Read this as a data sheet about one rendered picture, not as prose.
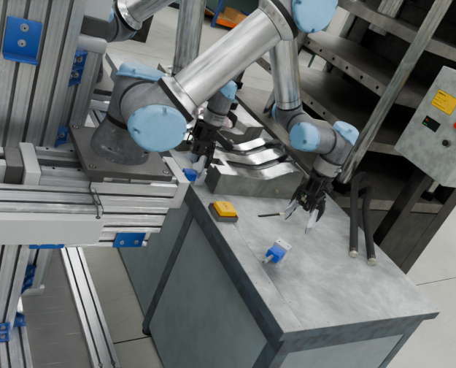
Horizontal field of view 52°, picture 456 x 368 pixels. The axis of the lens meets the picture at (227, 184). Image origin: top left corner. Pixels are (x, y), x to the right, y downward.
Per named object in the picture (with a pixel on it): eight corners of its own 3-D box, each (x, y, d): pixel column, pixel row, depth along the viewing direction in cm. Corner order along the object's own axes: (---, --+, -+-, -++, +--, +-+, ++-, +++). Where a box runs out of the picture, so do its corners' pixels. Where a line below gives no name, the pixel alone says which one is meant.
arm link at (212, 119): (222, 107, 164) (230, 118, 158) (217, 119, 166) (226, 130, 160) (203, 104, 160) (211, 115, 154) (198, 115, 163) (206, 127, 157)
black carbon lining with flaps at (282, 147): (226, 170, 175) (236, 149, 171) (209, 148, 187) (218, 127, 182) (296, 177, 194) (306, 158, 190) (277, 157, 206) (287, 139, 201)
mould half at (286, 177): (212, 193, 171) (225, 163, 165) (187, 156, 189) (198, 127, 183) (314, 201, 198) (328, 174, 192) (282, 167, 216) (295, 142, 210)
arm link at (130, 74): (146, 109, 125) (161, 61, 119) (160, 133, 115) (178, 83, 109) (102, 101, 119) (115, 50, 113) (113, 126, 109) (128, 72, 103)
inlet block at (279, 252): (266, 274, 141) (273, 260, 139) (253, 263, 143) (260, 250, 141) (285, 259, 152) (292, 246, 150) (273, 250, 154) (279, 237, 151)
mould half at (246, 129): (176, 151, 189) (185, 128, 184) (141, 120, 203) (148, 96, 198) (254, 146, 226) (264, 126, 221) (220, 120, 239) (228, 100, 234)
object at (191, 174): (169, 182, 166) (174, 170, 164) (165, 174, 170) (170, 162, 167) (202, 185, 173) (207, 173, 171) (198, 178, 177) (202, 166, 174)
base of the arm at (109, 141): (98, 162, 113) (109, 126, 108) (84, 131, 123) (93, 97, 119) (156, 167, 121) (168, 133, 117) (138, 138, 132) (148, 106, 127)
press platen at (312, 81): (360, 149, 219) (365, 140, 217) (252, 60, 297) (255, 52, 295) (451, 164, 259) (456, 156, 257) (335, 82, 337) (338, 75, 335)
